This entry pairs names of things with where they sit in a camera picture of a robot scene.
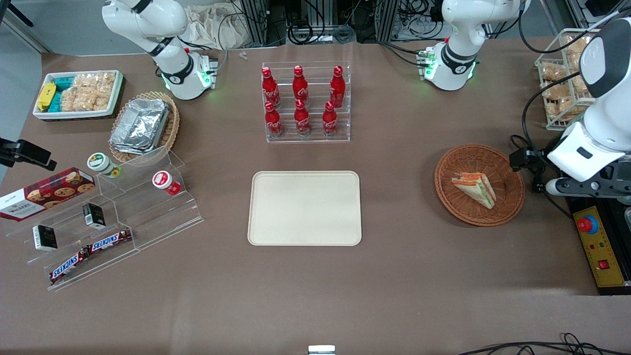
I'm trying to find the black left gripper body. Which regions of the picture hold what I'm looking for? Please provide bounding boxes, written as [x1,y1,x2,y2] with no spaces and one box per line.
[509,147,549,172]

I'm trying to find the triangle sandwich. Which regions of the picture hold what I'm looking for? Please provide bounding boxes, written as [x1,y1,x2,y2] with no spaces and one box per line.
[452,172,497,209]

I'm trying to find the round brown wicker basket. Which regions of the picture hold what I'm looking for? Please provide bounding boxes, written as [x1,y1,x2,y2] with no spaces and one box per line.
[434,143,526,227]

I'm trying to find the beige rectangular tray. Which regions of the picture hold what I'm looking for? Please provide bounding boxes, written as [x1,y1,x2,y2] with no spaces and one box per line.
[247,171,362,246]

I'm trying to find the oval light wicker basket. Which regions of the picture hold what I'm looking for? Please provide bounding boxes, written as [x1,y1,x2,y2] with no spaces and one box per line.
[109,91,180,163]

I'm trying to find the yellow control panel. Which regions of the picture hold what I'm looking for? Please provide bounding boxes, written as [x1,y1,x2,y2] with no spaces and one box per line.
[572,206,627,288]

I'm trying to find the black countertop appliance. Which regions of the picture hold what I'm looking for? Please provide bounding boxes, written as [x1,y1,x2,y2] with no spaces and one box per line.
[567,195,631,295]

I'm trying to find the red cola bottle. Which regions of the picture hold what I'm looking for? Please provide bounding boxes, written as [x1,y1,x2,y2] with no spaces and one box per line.
[261,67,280,108]
[330,66,346,108]
[293,66,309,107]
[322,101,339,136]
[294,100,312,136]
[264,102,283,137]

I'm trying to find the clear acrylic bottle rack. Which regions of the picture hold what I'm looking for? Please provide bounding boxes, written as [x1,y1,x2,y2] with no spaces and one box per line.
[261,61,351,143]

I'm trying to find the red lid yogurt cup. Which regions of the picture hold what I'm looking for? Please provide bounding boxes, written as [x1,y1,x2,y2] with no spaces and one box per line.
[152,170,182,196]

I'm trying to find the clear acrylic stepped display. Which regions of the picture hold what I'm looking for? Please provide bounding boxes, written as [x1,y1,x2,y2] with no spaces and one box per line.
[5,145,204,291]

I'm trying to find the stacked aluminium foil containers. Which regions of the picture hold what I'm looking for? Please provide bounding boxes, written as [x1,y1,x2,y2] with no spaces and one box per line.
[109,99,171,156]

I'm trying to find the Snickers chocolate bar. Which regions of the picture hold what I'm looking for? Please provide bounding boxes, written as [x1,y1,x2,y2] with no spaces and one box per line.
[87,229,133,253]
[49,249,91,285]

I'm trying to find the green lid yogurt cup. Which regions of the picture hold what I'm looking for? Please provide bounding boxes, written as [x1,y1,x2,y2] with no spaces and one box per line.
[87,152,121,178]

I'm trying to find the small black carton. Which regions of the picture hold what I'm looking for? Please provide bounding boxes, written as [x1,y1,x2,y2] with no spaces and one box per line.
[82,203,106,230]
[33,225,58,252]

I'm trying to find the white plastic bin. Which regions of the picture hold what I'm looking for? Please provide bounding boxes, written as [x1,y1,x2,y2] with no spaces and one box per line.
[33,70,124,120]

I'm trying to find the red tartan cookie box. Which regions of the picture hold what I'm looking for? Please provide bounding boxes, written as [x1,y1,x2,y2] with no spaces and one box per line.
[0,167,96,222]

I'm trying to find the yellow snack packet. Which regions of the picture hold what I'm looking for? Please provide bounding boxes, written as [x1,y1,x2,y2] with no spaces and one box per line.
[37,82,56,111]

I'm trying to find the black tripod leg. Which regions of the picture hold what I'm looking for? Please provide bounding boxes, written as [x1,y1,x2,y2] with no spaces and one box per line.
[0,0,35,28]

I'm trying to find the black power cable with plug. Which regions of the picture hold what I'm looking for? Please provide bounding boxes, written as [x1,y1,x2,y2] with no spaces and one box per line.
[509,134,575,220]

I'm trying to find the white wire basket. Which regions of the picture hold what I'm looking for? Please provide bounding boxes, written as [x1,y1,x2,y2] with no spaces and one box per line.
[535,28,604,131]

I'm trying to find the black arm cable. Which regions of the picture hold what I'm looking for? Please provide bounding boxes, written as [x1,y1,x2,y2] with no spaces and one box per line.
[518,0,631,148]

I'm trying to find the black base cables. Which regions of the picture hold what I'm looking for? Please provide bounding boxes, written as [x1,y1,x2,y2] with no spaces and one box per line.
[379,41,430,68]

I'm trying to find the black floor cables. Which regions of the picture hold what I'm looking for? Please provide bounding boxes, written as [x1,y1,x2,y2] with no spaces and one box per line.
[458,333,631,355]

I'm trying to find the aluminium frame post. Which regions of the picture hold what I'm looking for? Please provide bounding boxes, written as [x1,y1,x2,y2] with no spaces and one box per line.
[376,0,398,42]
[242,0,270,47]

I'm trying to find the black camera clamp mount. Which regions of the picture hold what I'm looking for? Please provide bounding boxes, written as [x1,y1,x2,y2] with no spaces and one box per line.
[0,138,57,172]

